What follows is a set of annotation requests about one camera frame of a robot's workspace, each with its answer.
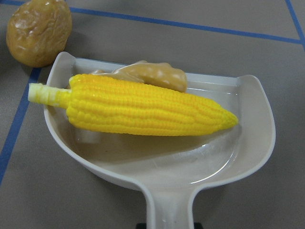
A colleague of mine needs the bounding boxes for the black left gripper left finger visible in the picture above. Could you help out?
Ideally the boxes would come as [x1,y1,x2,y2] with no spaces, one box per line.
[135,223,147,229]

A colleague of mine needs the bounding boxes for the orange toy ginger piece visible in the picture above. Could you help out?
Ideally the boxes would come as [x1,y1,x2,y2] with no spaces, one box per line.
[91,61,187,93]

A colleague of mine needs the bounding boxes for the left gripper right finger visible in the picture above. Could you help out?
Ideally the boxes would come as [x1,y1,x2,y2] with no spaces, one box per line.
[194,223,202,229]

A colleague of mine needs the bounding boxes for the yellow toy corn cob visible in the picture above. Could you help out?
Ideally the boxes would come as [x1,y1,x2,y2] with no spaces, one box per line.
[28,74,238,136]

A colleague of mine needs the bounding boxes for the beige plastic dustpan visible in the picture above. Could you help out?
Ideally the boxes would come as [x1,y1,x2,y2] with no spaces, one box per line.
[43,51,276,229]

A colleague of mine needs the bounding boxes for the brown toy potato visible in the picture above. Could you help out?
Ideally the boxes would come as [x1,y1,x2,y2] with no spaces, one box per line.
[6,0,72,68]

